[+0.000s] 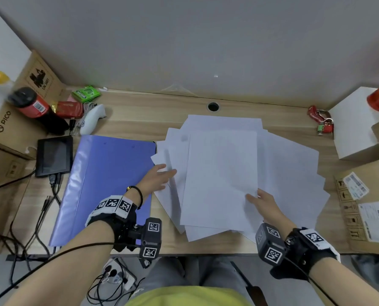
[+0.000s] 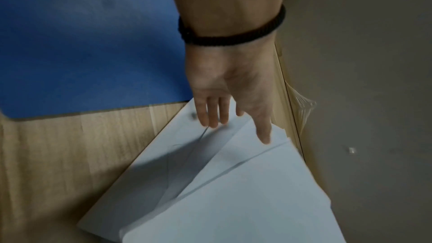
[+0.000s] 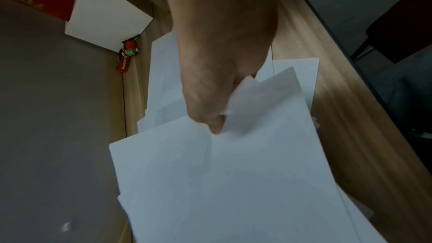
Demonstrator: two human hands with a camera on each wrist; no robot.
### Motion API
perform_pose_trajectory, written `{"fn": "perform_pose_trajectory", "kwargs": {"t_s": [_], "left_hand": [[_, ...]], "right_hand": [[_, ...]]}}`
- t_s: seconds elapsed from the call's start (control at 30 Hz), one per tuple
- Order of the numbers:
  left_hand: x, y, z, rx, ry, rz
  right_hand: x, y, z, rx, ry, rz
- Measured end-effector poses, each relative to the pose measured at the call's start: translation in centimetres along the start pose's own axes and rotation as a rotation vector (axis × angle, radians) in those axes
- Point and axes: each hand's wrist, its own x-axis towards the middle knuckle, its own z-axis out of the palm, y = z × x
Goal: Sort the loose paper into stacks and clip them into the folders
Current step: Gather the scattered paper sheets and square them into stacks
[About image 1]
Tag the person's left hand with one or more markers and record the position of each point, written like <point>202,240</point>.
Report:
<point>153,181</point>

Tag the person's right hand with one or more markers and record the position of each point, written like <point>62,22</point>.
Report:
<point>267,210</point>

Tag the pile of white papers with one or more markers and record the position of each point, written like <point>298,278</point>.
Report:
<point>288,175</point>

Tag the blue plastic folder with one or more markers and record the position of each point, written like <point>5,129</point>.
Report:
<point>106,168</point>

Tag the single white paper sheet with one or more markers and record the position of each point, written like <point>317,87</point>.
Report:
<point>221,181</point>

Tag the person's right forearm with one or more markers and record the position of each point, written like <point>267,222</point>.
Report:
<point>342,283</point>

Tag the person's left forearm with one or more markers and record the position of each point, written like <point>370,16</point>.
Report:
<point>65,267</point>

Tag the person's yellow shirt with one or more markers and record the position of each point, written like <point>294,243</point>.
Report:
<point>189,297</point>

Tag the dark brown chair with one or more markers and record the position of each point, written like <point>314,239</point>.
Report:
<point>256,296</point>

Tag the white handheld controller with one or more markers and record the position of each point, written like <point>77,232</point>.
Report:
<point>92,117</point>

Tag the clear tape piece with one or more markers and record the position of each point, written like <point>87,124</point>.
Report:
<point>176,90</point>

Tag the small black tablet screen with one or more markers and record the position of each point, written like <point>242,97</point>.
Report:
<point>54,156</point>

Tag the white power strip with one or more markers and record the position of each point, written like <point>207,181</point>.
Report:
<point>125,280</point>

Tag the red snack packet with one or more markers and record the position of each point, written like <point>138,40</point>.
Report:
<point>70,109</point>

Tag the green gum packet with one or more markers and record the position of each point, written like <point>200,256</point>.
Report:
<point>86,93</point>

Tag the flat cardboard box with labels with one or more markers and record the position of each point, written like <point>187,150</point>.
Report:
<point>377,175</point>

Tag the small white box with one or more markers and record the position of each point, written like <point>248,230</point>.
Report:
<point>352,127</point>

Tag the gold foil wrapper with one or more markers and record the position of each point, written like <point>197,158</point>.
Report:
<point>54,108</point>

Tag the red can with black lid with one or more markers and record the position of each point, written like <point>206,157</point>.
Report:
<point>33,106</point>

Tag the plain brown cardboard box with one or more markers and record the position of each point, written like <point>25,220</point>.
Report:
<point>1,175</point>

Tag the brown box with white top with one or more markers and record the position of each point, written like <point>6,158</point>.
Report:
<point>4,133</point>

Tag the black wrist camera with markers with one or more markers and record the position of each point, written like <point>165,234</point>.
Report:
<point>149,239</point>
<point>269,242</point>

